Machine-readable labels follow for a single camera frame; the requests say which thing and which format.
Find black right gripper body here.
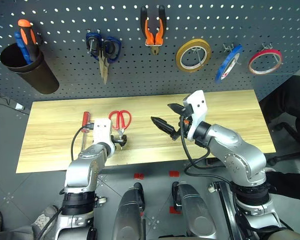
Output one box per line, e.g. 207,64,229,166
176,104,195,141

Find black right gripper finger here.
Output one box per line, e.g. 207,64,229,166
150,116,181,141
167,102,187,116

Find red handle scissors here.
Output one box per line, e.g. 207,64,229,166
108,109,133,151

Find grey metal pegboard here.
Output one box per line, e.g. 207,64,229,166
0,0,300,102

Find blue tape roll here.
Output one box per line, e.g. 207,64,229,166
214,44,244,85

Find yellow tape roll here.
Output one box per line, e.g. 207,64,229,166
175,38,213,74

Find red tape roll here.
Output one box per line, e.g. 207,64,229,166
247,49,284,77

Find silver left robot leg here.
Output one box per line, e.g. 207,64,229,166
112,182,148,240

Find silver robot leg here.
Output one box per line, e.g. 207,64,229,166
112,182,148,240
171,181,218,240

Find silver right robot leg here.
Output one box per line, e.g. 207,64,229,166
171,181,218,240

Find black cup holder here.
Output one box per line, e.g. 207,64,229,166
0,42,60,95

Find person in black clothes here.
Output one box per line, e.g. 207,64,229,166
261,74,300,151

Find black office chair base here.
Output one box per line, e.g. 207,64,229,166
266,119,300,166

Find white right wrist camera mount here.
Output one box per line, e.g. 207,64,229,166
182,89,209,142

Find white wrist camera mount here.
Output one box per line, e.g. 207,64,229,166
182,89,209,142
92,118,116,157

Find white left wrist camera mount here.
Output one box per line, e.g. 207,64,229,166
92,118,116,157

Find red handle screwdriver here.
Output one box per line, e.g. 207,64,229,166
80,111,92,152

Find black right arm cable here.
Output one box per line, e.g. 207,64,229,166
178,116,231,178

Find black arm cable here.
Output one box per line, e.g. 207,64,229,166
178,116,231,178
70,122,95,161

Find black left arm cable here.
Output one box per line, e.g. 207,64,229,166
70,122,95,161

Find white wire pliers holder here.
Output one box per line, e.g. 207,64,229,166
144,41,165,48

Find blue handle scissors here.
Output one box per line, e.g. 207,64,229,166
85,31,122,85

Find orange black handle pliers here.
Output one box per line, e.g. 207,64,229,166
139,4,168,56

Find black metal stand frame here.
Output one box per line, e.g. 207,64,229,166
208,180,242,240

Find black floor cable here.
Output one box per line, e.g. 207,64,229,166
0,90,31,116

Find blue handle screwdriver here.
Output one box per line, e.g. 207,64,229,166
13,31,33,65

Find orange black handle screwdriver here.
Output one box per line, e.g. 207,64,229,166
17,19,41,63

